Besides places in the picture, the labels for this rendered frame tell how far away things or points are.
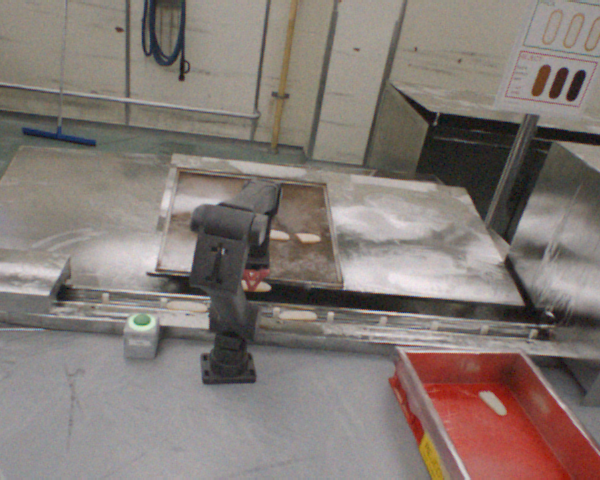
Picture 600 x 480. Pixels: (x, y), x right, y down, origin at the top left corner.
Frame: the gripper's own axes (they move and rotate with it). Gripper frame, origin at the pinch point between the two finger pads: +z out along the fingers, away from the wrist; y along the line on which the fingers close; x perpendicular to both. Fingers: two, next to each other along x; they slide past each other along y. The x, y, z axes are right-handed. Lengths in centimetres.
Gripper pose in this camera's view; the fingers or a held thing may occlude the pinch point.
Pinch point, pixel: (251, 283)
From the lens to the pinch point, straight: 134.4
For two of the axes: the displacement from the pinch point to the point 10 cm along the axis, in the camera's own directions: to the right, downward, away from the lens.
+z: -1.4, 8.4, 5.2
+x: -9.9, -0.9, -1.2
